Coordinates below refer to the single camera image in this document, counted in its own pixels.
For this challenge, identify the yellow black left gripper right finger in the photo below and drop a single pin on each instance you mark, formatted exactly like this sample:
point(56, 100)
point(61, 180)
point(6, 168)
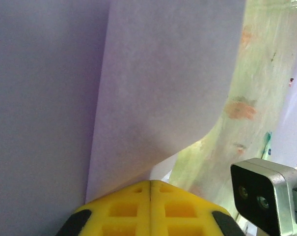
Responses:
point(182, 214)

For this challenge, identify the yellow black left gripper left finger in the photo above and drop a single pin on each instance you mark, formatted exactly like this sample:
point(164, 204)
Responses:
point(123, 214)

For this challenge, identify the lilac paper sheet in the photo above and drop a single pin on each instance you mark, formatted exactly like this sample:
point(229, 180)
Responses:
point(138, 73)

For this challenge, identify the blue wet wipes packet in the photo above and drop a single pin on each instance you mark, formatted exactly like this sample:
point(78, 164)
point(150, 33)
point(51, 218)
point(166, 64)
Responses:
point(268, 145)

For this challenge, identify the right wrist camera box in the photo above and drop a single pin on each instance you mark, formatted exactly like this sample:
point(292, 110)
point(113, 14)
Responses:
point(251, 196)

